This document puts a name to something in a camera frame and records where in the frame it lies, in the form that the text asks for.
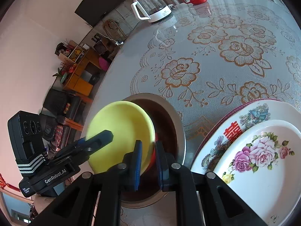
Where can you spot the light wooden chair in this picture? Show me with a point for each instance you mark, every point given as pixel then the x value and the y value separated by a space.
pixel 114 28

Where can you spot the small black appliance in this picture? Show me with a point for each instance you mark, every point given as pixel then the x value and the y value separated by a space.
pixel 100 47

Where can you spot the white plate with red characters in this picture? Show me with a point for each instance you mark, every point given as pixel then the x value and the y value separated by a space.
pixel 244 119

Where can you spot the cluttered shelf items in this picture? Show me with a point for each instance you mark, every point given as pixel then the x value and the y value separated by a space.
pixel 69 51

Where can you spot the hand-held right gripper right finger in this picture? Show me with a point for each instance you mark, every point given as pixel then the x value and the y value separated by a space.
pixel 160 164

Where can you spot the black flat television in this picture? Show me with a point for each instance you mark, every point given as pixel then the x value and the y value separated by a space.
pixel 98 3

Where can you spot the rose-pattern white plate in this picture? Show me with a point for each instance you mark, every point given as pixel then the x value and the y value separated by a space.
pixel 258 188

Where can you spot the black ribbed crate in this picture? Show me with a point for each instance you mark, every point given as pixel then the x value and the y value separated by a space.
pixel 55 101

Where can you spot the pink plastic basin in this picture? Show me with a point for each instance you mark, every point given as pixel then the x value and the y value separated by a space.
pixel 104 64

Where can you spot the white power strip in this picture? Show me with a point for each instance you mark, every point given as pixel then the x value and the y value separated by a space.
pixel 119 43

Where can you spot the yellow wooden cabinet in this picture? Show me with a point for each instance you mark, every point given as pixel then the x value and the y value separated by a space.
pixel 80 75

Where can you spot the white glass electric kettle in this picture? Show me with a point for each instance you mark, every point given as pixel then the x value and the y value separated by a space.
pixel 152 6

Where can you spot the yellow plastic bowl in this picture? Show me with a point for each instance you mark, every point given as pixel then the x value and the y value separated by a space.
pixel 120 129

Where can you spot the large pink-rimmed plate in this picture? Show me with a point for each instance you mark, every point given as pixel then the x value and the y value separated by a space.
pixel 209 134

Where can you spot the red plastic bowl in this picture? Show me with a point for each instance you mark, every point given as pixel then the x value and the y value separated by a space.
pixel 154 155

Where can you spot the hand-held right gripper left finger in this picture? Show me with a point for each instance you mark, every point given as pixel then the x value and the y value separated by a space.
pixel 137 164

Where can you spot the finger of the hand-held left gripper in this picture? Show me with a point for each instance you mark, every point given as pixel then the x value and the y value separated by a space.
pixel 81 142
pixel 98 140

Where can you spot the stainless steel bowl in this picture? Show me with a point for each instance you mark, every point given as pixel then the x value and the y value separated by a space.
pixel 172 127

